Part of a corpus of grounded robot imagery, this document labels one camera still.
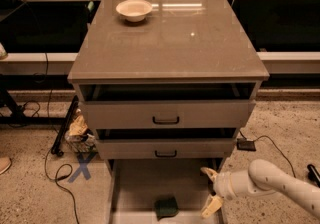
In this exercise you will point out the drawer with black handle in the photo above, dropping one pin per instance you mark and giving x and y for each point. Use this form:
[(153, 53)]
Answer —
[(158, 106), (166, 143)]

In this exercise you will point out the crumpled bag beside cabinet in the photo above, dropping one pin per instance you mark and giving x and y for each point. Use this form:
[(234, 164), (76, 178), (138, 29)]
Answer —
[(78, 135)]

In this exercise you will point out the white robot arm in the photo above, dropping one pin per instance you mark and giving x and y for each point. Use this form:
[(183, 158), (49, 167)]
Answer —
[(261, 178)]

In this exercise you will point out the top drawer with black handle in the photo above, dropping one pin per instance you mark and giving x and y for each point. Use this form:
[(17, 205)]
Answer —
[(158, 106)]

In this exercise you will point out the black device right edge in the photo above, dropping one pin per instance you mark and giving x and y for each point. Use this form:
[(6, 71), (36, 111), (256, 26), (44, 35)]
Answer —
[(313, 174)]

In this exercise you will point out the blue tape cross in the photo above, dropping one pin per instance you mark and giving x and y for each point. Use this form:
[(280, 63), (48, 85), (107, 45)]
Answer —
[(83, 161)]

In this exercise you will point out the white ceramic bowl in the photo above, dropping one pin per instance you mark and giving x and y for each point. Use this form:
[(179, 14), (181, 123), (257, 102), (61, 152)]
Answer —
[(134, 10)]

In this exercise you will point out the grey drawer cabinet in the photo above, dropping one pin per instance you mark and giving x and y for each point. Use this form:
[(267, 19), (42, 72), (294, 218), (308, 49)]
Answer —
[(179, 42)]

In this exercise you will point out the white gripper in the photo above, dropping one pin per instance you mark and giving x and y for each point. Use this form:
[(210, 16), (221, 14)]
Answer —
[(222, 185)]

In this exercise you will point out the middle drawer with black handle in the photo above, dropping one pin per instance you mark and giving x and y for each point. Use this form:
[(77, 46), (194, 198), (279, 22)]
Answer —
[(166, 143)]

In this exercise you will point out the green sponge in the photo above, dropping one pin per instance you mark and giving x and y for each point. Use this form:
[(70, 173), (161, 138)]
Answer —
[(166, 207)]

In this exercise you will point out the black leaning bar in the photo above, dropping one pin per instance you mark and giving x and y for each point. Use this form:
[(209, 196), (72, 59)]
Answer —
[(55, 149)]

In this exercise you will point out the open bottom drawer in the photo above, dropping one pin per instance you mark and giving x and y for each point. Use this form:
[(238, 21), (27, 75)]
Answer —
[(138, 184)]

